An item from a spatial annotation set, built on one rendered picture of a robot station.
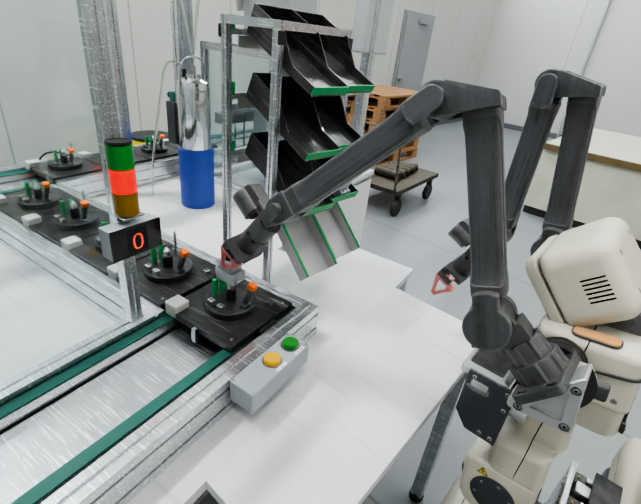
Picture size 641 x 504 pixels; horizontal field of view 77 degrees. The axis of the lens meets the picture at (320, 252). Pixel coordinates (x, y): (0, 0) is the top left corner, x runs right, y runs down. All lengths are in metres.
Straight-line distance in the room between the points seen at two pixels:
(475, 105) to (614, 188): 4.62
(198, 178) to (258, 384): 1.21
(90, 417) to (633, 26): 11.36
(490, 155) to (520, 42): 11.24
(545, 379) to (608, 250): 0.24
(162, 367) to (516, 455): 0.82
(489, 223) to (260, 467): 0.65
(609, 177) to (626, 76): 6.35
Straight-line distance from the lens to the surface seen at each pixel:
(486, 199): 0.71
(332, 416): 1.02
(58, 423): 1.01
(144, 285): 1.24
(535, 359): 0.76
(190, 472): 0.94
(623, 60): 11.47
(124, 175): 0.91
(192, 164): 1.92
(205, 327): 1.07
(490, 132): 0.71
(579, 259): 0.82
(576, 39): 11.65
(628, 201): 5.30
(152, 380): 1.03
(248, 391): 0.92
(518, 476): 1.11
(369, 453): 0.98
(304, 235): 1.28
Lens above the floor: 1.64
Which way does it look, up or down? 28 degrees down
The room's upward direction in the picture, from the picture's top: 7 degrees clockwise
